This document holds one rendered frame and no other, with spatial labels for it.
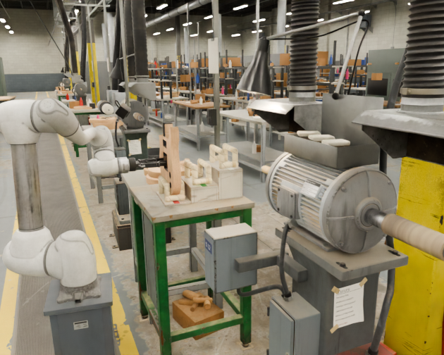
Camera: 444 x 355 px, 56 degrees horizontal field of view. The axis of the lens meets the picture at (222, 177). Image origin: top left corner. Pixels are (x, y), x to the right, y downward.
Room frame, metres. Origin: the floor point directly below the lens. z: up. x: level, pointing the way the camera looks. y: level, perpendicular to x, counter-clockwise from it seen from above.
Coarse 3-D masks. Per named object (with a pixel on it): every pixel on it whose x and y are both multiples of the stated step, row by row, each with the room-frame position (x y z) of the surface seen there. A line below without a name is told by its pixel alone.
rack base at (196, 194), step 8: (184, 176) 2.43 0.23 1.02; (208, 184) 2.25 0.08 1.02; (216, 184) 2.25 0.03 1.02; (192, 192) 2.19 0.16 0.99; (200, 192) 2.20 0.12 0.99; (208, 192) 2.22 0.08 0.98; (216, 192) 2.23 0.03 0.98; (192, 200) 2.19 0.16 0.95; (200, 200) 2.20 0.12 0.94; (208, 200) 2.22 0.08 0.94; (216, 200) 2.23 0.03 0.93
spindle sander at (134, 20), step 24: (144, 24) 3.73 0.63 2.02; (144, 48) 3.71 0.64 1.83; (120, 72) 4.24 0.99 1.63; (144, 72) 3.70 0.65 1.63; (144, 96) 3.85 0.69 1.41; (144, 120) 3.83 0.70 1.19; (144, 144) 3.85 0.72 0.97; (120, 192) 3.74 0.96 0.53; (120, 216) 3.75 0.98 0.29; (120, 240) 3.60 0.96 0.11; (168, 240) 3.76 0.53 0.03
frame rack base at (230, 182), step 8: (216, 168) 2.29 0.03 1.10; (224, 168) 2.29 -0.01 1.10; (240, 168) 2.28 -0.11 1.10; (216, 176) 2.26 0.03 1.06; (224, 176) 2.25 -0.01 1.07; (232, 176) 2.26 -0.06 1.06; (240, 176) 2.28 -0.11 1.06; (224, 184) 2.25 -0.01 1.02; (232, 184) 2.26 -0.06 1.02; (240, 184) 2.28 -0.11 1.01; (224, 192) 2.25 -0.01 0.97; (232, 192) 2.26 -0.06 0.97; (240, 192) 2.28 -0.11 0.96
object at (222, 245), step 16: (240, 224) 1.37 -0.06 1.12; (208, 240) 1.29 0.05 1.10; (224, 240) 1.26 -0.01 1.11; (240, 240) 1.28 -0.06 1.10; (256, 240) 1.30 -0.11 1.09; (208, 256) 1.30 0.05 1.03; (224, 256) 1.26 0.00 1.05; (240, 256) 1.28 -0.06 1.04; (208, 272) 1.30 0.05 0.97; (224, 272) 1.26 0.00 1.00; (256, 272) 1.30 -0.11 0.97; (224, 288) 1.26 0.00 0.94; (240, 288) 1.33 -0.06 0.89; (272, 288) 1.23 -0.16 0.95
